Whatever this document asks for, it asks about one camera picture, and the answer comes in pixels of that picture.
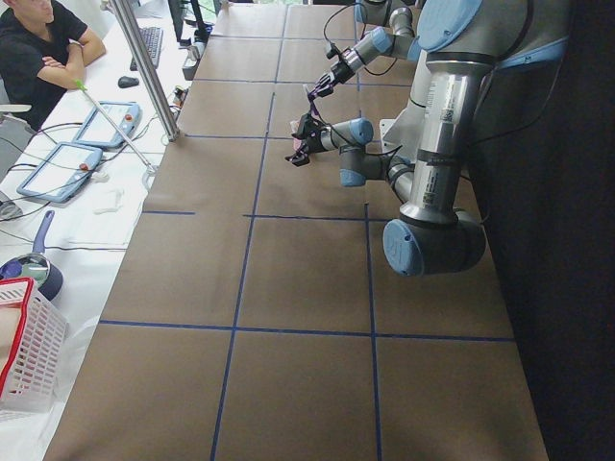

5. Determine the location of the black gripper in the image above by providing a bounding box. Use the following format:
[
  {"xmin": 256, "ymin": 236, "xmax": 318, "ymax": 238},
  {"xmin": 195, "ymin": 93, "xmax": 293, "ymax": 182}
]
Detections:
[
  {"xmin": 314, "ymin": 50, "xmax": 357, "ymax": 98},
  {"xmin": 284, "ymin": 113, "xmax": 329, "ymax": 167}
]

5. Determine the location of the purple marker pen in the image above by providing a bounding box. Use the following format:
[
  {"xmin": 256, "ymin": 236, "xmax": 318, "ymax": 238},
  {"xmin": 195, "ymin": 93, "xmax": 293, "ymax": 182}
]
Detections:
[{"xmin": 303, "ymin": 84, "xmax": 323, "ymax": 121}]

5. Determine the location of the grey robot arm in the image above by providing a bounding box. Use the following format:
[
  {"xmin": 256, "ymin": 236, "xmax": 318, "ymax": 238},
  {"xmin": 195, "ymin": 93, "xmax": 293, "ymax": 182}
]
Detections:
[
  {"xmin": 289, "ymin": 1, "xmax": 573, "ymax": 276},
  {"xmin": 307, "ymin": 1, "xmax": 417, "ymax": 102}
]

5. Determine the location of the black keyboard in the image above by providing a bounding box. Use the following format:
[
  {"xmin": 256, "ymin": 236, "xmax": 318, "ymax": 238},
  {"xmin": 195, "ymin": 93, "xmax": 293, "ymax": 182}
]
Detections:
[{"xmin": 139, "ymin": 26, "xmax": 163, "ymax": 69}]

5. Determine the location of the black computer mouse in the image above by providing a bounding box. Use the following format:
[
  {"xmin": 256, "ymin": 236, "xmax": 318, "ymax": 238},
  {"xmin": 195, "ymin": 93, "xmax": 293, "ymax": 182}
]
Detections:
[{"xmin": 117, "ymin": 76, "xmax": 139, "ymax": 89}]

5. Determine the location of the blue teach pendant far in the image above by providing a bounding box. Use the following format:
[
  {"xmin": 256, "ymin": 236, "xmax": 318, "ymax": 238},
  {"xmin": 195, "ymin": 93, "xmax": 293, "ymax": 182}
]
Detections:
[{"xmin": 72, "ymin": 101, "xmax": 141, "ymax": 149}]

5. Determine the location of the blue teach pendant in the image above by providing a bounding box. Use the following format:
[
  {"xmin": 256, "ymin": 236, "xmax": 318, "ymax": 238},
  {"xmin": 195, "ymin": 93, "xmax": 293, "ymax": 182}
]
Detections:
[
  {"xmin": 72, "ymin": 101, "xmax": 141, "ymax": 149},
  {"xmin": 16, "ymin": 142, "xmax": 103, "ymax": 204}
]

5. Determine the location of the diagonal metal brace rod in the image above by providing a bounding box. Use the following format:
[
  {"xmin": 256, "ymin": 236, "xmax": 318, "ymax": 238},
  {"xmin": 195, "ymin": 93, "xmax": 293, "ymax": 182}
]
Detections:
[{"xmin": 74, "ymin": 79, "xmax": 157, "ymax": 176}]

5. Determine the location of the blue teach pendant near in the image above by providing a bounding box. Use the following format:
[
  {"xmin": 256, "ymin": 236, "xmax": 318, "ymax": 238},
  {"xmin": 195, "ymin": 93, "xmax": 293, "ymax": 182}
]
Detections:
[{"xmin": 16, "ymin": 142, "xmax": 103, "ymax": 204}]

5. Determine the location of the seated person black shirt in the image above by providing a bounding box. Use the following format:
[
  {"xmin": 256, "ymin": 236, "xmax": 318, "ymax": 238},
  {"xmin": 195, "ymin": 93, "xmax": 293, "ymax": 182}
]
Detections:
[{"xmin": 1, "ymin": 1, "xmax": 106, "ymax": 130}]

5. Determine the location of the dark blue saucepan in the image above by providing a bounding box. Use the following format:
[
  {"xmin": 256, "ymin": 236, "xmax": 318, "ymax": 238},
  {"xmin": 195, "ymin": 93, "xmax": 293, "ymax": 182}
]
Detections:
[{"xmin": 1, "ymin": 210, "xmax": 63, "ymax": 301}]

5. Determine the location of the white red plastic basket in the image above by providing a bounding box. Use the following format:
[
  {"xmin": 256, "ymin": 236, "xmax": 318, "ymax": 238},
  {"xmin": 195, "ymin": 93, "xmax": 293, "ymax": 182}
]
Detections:
[{"xmin": 1, "ymin": 278, "xmax": 67, "ymax": 421}]

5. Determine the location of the aluminium frame post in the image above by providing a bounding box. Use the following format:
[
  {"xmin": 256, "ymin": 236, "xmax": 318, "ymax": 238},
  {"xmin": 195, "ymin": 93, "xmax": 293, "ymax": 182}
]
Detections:
[{"xmin": 110, "ymin": 0, "xmax": 180, "ymax": 142}]

